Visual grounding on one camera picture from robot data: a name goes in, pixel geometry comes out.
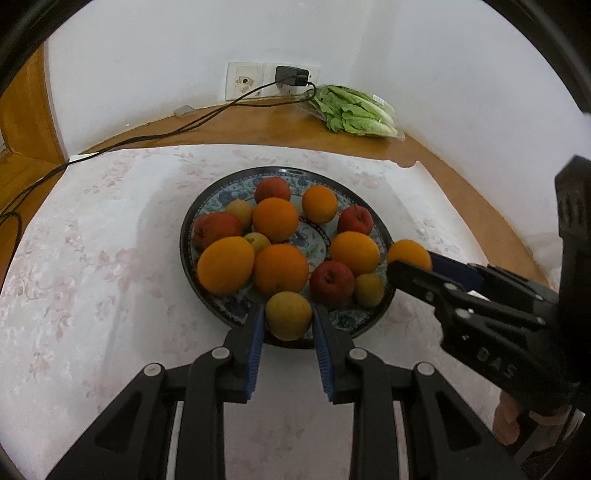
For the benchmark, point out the black charger plug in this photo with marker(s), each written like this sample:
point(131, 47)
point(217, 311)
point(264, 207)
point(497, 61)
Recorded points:
point(292, 76)

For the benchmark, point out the small grey block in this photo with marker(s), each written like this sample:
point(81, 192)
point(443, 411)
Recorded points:
point(183, 110)

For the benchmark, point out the person's right hand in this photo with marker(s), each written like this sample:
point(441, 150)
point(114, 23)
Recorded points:
point(505, 422)

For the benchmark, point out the orange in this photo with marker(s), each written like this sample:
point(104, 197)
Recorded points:
point(319, 203)
point(275, 219)
point(280, 274)
point(354, 253)
point(408, 254)
point(226, 265)

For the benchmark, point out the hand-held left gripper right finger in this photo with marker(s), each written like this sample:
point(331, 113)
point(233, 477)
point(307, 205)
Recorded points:
point(322, 360)

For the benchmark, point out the white power wall socket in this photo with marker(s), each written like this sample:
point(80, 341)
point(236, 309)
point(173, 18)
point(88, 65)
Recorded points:
point(269, 76)

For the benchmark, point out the red apple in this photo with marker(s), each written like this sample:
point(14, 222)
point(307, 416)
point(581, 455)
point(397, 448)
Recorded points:
point(354, 219)
point(272, 189)
point(214, 230)
point(331, 282)

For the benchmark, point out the bagged romaine lettuce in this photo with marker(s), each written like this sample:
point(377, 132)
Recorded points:
point(355, 110)

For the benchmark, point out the white floral tablecloth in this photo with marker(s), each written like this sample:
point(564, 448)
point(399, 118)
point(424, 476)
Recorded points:
point(92, 277)

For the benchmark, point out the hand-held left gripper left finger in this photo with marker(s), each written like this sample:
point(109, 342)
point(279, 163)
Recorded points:
point(256, 350)

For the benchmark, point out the white coaxial wall socket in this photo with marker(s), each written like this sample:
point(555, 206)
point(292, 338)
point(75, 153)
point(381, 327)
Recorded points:
point(244, 78)

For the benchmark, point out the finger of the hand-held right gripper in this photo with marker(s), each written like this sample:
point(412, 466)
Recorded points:
point(455, 267)
point(415, 279)

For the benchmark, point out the blue patterned ceramic plate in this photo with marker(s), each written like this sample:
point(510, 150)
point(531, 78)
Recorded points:
point(351, 318)

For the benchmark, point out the wooden window frame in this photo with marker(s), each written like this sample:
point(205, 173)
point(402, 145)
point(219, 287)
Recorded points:
point(27, 115)

